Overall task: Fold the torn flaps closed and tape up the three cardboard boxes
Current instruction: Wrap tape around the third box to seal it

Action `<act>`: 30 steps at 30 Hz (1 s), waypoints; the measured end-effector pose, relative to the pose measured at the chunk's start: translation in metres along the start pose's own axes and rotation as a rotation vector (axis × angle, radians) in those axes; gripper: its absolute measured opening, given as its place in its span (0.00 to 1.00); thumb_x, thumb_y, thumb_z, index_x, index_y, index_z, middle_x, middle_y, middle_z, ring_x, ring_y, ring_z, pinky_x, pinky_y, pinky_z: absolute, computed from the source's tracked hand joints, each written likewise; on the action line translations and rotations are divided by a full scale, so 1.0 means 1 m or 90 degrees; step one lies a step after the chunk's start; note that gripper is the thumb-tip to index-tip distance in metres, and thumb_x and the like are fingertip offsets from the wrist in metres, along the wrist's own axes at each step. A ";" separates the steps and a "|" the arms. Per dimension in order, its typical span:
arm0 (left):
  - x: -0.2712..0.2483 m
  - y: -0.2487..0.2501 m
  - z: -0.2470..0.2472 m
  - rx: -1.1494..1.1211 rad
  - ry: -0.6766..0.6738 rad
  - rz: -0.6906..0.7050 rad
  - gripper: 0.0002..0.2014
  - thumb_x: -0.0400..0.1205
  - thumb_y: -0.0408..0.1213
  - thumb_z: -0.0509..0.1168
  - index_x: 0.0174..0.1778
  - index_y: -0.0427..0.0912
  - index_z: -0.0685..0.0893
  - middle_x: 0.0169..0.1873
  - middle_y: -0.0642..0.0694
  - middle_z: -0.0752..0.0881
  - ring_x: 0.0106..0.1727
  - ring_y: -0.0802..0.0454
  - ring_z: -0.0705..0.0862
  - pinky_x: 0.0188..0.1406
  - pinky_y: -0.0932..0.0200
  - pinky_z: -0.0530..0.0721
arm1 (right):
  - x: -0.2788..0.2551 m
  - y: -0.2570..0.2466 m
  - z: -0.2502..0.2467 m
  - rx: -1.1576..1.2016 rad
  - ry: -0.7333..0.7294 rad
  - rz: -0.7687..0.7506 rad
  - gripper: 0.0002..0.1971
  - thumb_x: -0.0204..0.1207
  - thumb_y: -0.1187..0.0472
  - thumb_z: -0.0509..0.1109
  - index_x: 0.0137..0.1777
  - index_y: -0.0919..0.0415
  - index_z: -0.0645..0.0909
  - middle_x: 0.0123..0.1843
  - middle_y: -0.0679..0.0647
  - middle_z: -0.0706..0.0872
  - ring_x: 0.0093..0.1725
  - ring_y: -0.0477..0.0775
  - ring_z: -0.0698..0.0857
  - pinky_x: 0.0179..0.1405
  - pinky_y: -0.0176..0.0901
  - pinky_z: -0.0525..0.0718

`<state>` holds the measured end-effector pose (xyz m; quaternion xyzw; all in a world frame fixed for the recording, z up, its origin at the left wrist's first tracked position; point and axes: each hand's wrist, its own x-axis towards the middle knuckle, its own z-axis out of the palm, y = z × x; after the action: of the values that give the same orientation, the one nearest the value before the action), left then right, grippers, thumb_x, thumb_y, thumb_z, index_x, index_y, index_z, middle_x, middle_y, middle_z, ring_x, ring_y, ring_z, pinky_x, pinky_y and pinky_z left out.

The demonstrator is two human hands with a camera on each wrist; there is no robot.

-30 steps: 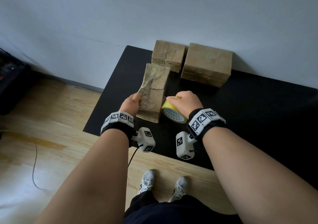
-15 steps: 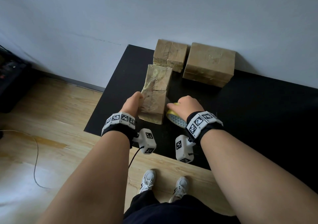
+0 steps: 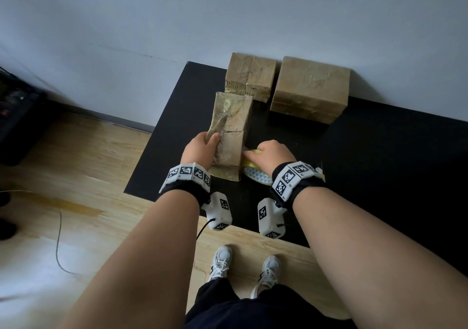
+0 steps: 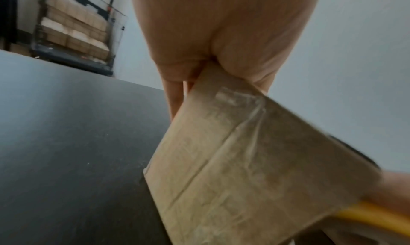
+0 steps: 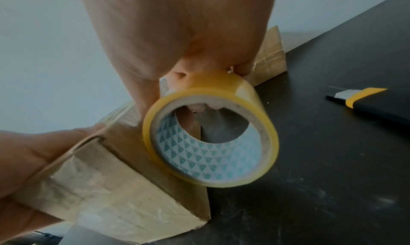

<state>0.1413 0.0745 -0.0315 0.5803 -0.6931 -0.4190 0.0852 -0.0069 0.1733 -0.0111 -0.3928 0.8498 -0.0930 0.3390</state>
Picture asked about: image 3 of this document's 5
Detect small cardboard box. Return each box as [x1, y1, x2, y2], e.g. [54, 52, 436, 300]
[224, 52, 277, 103]

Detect black bag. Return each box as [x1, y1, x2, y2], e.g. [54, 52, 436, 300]
[0, 66, 50, 241]

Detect person's left hand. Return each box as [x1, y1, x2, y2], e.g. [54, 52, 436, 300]
[181, 131, 222, 171]

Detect person's right forearm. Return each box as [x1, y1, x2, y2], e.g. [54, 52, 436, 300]
[292, 187, 468, 329]

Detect black marker wristband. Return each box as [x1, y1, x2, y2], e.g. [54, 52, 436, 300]
[159, 162, 212, 207]
[270, 161, 327, 211]

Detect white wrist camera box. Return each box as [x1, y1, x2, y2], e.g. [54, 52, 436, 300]
[257, 197, 288, 239]
[201, 192, 233, 232]

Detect wide cardboard box torn flap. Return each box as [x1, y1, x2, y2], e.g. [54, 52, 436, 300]
[204, 91, 254, 182]

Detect white right sneaker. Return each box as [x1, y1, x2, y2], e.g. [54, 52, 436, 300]
[250, 254, 281, 299]

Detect person's right hand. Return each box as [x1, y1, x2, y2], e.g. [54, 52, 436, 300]
[243, 140, 297, 177]

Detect white sneaker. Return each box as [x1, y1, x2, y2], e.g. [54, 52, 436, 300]
[208, 245, 234, 282]
[250, 254, 281, 299]

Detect black shorts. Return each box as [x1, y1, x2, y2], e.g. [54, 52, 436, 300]
[184, 277, 357, 329]

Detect white left sneaker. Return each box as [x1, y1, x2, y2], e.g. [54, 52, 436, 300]
[208, 245, 234, 282]

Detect black camera cable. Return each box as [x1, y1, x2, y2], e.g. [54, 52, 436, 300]
[196, 218, 216, 241]

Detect thin grey floor cable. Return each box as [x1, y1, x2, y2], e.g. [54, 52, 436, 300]
[0, 190, 79, 275]

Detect person's left forearm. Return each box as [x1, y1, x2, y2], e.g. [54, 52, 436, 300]
[60, 190, 201, 329]

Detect tall cardboard box square hole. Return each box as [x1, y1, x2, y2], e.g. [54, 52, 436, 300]
[270, 56, 351, 125]

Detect yellow tape roll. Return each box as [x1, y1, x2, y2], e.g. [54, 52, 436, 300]
[241, 149, 274, 186]

